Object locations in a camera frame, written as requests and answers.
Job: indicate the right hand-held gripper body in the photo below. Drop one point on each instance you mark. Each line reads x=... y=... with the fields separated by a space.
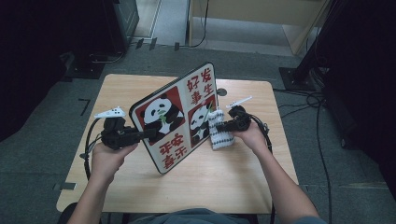
x=241 y=119

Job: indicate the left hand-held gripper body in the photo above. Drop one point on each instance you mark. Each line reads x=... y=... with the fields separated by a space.
x=118 y=137

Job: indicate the person's right hand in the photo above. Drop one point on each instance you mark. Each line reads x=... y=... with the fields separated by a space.
x=253 y=138

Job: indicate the person's left hand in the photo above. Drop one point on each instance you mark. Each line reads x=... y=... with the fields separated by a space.
x=106 y=161

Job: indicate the black metal stand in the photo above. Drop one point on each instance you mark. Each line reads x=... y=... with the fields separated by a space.
x=299 y=77

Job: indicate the black flat stand base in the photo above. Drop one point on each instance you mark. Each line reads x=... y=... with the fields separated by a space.
x=87 y=70

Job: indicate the black chair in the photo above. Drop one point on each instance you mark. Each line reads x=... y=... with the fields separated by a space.
x=70 y=213

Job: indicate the person's grey shirt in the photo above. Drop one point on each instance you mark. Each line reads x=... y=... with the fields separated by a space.
x=193 y=217

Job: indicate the light wooden cabinet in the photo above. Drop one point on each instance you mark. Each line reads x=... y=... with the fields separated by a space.
x=264 y=12

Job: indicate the black equipment cabinet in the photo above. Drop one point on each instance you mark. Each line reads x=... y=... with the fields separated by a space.
x=124 y=21

